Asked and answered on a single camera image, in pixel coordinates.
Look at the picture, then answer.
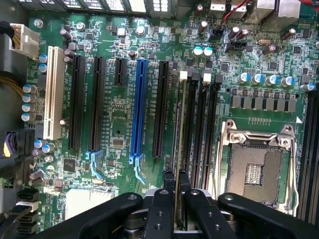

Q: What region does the black-latched black RAM slot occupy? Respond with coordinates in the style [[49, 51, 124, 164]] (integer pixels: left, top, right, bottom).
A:
[[202, 74, 224, 191], [184, 72, 201, 190]]

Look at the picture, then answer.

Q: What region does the black RAM slot bank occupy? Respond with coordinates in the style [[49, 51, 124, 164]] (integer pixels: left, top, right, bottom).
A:
[[296, 91, 319, 226]]

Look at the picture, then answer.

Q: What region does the steel socket locking lever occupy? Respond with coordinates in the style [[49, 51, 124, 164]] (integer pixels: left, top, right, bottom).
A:
[[279, 124, 300, 212], [213, 119, 236, 200]]

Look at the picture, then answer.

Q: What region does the silver chipset heatsink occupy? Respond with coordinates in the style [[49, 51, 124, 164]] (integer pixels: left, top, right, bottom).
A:
[[65, 188, 119, 221]]

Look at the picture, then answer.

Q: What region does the metal CPU socket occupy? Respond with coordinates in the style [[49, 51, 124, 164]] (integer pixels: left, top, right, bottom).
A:
[[216, 119, 300, 216]]

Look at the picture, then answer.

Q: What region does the blue expansion slot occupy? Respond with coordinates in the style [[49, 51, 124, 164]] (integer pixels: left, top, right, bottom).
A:
[[128, 58, 150, 185]]

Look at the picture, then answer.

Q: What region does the long black expansion slot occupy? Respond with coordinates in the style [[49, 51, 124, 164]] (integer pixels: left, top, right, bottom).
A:
[[88, 56, 107, 153], [152, 60, 171, 158], [67, 54, 87, 151]]

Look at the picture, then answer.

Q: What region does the green motherboard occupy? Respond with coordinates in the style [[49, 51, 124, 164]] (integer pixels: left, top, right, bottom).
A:
[[24, 0, 319, 236]]

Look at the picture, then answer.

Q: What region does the black SATA port stack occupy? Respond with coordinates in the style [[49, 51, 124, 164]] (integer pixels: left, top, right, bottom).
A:
[[15, 188, 40, 235]]

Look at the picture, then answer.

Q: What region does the short black expansion slot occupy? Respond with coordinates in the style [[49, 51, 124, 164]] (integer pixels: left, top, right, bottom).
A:
[[114, 57, 128, 87]]

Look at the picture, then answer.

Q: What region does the white PCI expansion slot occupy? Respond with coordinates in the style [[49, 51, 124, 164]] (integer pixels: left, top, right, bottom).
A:
[[42, 46, 66, 141]]

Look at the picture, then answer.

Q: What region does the metal rear port block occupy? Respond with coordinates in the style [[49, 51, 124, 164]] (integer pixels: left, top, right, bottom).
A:
[[209, 0, 303, 32]]

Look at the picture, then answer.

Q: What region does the white power connector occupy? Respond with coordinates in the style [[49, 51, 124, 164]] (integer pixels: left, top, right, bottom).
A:
[[9, 22, 41, 61]]

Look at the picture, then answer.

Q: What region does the black SATA cable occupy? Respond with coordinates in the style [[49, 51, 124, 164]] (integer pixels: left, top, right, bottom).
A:
[[0, 206, 32, 239]]

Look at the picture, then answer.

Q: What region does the purple cable connector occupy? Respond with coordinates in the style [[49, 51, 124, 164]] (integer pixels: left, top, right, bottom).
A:
[[3, 130, 20, 158]]

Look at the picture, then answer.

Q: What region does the yellow braided wire bundle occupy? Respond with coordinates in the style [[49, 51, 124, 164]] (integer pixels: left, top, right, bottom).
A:
[[0, 76, 25, 96]]

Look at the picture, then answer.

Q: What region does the red and black wire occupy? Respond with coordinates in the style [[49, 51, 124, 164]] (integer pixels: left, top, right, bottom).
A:
[[217, 0, 251, 28]]

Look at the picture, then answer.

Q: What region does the black sleeved cable bundle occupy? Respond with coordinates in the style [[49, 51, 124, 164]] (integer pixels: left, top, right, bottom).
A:
[[0, 21, 16, 73]]

